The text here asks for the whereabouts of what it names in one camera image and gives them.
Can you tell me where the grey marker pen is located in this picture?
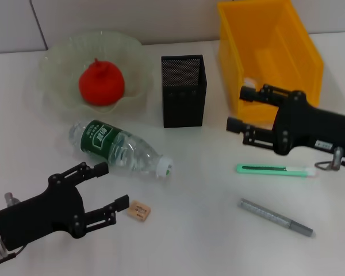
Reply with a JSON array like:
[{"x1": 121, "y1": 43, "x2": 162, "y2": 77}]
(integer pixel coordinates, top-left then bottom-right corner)
[{"x1": 237, "y1": 198, "x2": 314, "y2": 238}]

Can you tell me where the black mesh pen holder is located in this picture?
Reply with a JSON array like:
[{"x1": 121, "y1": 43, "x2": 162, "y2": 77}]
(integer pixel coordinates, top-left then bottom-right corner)
[{"x1": 160, "y1": 53, "x2": 208, "y2": 129}]

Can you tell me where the gripper cable with plugs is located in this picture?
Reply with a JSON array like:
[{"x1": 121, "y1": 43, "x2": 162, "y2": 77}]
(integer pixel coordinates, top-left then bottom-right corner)
[
  {"x1": 0, "y1": 191, "x2": 26, "y2": 266},
  {"x1": 314, "y1": 145, "x2": 345, "y2": 173}
]

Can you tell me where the red-orange toy orange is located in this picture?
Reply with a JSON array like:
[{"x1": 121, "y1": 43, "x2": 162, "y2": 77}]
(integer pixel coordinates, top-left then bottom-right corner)
[{"x1": 79, "y1": 57, "x2": 126, "y2": 106}]

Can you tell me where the yellow plastic bin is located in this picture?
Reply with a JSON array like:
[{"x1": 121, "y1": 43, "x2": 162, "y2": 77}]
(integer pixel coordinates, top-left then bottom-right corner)
[{"x1": 217, "y1": 0, "x2": 325, "y2": 121}]

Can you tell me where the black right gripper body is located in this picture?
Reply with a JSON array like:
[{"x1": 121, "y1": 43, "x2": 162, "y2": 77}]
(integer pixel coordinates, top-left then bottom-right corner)
[{"x1": 271, "y1": 90, "x2": 345, "y2": 159}]

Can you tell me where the right gripper cable with plugs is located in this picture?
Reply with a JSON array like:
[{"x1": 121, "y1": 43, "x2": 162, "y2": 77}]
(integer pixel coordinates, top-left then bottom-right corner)
[{"x1": 314, "y1": 145, "x2": 345, "y2": 173}]

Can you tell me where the white paper ball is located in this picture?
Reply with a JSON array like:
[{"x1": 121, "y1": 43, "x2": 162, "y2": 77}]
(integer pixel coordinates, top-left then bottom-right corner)
[{"x1": 244, "y1": 76, "x2": 259, "y2": 89}]

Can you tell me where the clear green-label water bottle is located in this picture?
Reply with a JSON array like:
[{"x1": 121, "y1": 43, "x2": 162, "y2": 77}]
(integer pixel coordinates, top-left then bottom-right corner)
[{"x1": 68, "y1": 118, "x2": 173, "y2": 181}]

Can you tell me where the green glass fruit plate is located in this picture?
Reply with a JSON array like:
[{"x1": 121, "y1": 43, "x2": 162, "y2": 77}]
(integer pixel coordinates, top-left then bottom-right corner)
[{"x1": 36, "y1": 28, "x2": 154, "y2": 123}]

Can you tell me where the left gripper cable with plugs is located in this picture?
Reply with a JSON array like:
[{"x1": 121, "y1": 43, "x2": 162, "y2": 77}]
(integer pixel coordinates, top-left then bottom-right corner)
[{"x1": 0, "y1": 191, "x2": 26, "y2": 266}]

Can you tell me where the mint green utility knife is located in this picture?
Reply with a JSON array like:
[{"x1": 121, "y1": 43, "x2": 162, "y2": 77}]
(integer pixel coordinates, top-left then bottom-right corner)
[{"x1": 235, "y1": 163, "x2": 319, "y2": 179}]

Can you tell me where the small tan eraser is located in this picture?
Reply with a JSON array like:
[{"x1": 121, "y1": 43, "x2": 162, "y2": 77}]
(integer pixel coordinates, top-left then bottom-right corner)
[{"x1": 125, "y1": 200, "x2": 152, "y2": 222}]

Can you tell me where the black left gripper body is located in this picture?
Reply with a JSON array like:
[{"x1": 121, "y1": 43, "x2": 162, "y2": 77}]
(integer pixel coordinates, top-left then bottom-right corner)
[{"x1": 0, "y1": 174, "x2": 87, "y2": 251}]

